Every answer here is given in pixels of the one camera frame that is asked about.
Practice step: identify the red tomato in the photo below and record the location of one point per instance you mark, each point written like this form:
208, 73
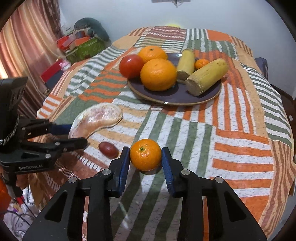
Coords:
130, 66

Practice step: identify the orange pink curtain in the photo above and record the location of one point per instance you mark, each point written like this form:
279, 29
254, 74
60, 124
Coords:
29, 48

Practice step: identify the yellow sugarcane piece on plate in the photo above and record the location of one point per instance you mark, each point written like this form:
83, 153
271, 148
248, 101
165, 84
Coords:
186, 65

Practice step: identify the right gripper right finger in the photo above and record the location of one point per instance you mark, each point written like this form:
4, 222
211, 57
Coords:
228, 217

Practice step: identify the yellow sugarcane piece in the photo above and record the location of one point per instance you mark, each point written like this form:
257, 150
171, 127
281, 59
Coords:
186, 65
202, 79

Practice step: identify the green patterned box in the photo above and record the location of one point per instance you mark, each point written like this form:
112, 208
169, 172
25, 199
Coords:
85, 51

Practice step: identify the striped patchwork bedspread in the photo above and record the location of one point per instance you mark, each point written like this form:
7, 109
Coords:
243, 135

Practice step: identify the dark blue bag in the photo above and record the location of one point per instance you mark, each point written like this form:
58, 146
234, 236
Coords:
263, 66

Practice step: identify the small mandarin orange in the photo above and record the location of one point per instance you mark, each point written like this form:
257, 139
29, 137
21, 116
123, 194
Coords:
201, 63
146, 155

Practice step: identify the orange with stem on plate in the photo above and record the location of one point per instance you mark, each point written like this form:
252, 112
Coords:
152, 52

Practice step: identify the peeled pomelo segment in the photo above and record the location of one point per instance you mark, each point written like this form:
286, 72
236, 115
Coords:
94, 118

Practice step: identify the yellow pillow behind bed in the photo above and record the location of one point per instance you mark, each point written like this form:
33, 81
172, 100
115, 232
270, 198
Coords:
173, 25

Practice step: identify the dark purple plate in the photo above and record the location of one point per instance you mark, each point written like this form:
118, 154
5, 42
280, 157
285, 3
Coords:
175, 96

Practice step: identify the small dark red fruit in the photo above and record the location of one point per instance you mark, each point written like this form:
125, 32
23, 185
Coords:
109, 150

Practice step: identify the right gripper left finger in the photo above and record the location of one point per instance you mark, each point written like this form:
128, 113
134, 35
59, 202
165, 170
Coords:
62, 217

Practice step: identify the large orange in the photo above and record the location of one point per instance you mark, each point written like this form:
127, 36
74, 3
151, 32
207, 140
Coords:
158, 75

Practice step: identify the pink toy figure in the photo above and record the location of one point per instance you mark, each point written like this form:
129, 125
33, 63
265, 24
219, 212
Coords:
65, 65

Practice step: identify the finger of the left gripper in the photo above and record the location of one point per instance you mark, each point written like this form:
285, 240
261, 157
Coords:
31, 128
67, 144

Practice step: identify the grey neck pillow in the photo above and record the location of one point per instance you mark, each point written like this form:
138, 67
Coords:
93, 25

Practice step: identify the red box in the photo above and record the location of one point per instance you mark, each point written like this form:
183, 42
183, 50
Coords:
53, 74

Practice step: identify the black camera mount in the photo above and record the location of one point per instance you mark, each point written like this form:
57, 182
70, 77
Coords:
12, 90

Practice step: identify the wall mounted monitor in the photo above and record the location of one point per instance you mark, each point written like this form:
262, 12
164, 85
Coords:
176, 2

